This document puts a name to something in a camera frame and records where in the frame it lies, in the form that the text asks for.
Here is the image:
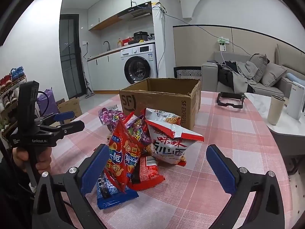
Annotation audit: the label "white and red noodle packet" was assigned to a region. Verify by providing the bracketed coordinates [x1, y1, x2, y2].
[145, 119, 205, 168]

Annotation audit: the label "black patterned chair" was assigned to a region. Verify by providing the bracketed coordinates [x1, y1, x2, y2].
[173, 66, 202, 79]

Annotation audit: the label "small red snack packet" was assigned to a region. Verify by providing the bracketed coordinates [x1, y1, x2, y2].
[130, 156, 165, 191]

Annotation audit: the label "beige tumbler cup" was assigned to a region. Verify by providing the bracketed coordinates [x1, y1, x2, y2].
[267, 95, 286, 125]

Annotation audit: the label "white router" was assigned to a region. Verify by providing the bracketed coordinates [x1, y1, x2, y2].
[152, 2, 167, 13]

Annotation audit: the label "dark glass door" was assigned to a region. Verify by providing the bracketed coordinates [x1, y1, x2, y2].
[59, 14, 86, 99]

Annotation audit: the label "brown cardboard box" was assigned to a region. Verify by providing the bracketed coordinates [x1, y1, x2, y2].
[119, 77, 202, 130]

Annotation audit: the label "black kitchen appliance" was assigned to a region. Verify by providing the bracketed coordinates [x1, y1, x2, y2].
[133, 31, 149, 42]

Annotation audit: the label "taupe cushion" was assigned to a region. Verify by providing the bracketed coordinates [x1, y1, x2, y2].
[261, 63, 287, 87]

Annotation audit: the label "shoe rack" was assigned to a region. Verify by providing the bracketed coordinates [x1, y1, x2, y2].
[0, 65, 28, 136]

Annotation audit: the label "white wall cabinets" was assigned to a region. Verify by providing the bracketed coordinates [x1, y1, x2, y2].
[88, 0, 156, 31]

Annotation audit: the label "red chip packet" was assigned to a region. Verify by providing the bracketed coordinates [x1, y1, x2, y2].
[104, 118, 143, 194]

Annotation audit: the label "dark grey cushion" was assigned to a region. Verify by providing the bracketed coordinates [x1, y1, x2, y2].
[249, 54, 268, 83]

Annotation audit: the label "blue shoes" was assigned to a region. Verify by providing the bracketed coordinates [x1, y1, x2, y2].
[11, 66, 24, 80]

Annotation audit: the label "purple bag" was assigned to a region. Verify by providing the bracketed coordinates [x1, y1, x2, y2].
[37, 88, 59, 116]

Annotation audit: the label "white marble side table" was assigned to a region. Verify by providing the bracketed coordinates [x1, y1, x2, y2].
[244, 92, 305, 148]

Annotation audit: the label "range hood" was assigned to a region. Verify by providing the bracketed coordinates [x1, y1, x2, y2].
[117, 1, 152, 21]

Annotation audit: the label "black clothes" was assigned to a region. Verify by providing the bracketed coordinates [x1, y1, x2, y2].
[216, 63, 239, 92]

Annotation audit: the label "white kitchen base cabinet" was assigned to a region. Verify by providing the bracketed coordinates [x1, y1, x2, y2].
[87, 48, 125, 91]

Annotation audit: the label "blue cookie packet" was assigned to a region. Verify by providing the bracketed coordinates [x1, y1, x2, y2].
[96, 169, 139, 210]

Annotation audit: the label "upright mop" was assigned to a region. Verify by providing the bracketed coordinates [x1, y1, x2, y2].
[80, 45, 94, 98]

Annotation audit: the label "purple candy packet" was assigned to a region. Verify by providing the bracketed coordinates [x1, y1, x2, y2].
[99, 107, 127, 127]
[128, 121, 153, 148]

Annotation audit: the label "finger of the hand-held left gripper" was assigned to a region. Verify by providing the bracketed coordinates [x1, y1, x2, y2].
[36, 111, 76, 125]
[39, 121, 85, 136]

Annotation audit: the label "small floor cardboard box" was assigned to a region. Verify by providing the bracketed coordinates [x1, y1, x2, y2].
[57, 97, 83, 120]

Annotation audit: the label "person's left hand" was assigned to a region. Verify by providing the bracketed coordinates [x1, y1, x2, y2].
[13, 146, 51, 172]

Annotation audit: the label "white and orange noodle packet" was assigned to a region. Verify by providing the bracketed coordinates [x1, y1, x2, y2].
[144, 108, 181, 127]

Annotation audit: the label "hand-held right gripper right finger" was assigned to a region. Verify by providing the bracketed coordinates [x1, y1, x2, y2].
[206, 144, 285, 229]

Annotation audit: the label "black plastic frame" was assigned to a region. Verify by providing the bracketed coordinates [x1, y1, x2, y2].
[216, 92, 246, 110]

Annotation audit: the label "grey jacket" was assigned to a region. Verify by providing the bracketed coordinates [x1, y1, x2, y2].
[230, 61, 259, 93]

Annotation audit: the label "light blue pillow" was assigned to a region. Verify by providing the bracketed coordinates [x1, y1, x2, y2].
[286, 73, 305, 86]

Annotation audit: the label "white washing machine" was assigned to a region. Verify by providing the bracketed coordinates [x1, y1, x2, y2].
[120, 43, 158, 85]

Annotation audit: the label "pink checked tablecloth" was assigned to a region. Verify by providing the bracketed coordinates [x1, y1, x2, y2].
[46, 91, 290, 229]

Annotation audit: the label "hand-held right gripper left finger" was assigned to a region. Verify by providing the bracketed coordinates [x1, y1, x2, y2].
[32, 144, 110, 229]

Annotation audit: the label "white electric kettle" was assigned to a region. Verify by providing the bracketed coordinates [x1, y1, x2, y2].
[286, 81, 305, 121]

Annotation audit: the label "grey sofa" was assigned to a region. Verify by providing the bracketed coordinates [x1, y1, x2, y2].
[201, 51, 305, 98]

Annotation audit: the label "person's left forearm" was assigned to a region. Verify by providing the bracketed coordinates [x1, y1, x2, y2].
[0, 159, 37, 229]

